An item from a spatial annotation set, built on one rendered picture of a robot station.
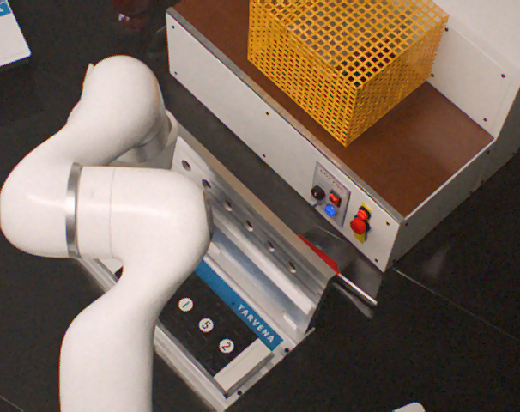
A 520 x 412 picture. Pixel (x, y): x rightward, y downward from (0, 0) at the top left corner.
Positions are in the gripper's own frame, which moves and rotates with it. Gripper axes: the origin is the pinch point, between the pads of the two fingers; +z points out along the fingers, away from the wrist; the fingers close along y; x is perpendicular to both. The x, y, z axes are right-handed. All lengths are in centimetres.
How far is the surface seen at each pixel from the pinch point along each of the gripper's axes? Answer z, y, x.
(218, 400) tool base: 3.8, 29.3, -6.3
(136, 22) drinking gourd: -3.2, -35.7, 31.7
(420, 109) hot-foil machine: -24, 19, 43
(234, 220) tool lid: -10.4, 11.4, 11.1
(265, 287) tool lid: -3.7, 21.4, 10.1
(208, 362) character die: 3.0, 23.6, -3.4
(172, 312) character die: 2.7, 13.3, -2.0
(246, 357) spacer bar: 1.4, 27.4, 1.4
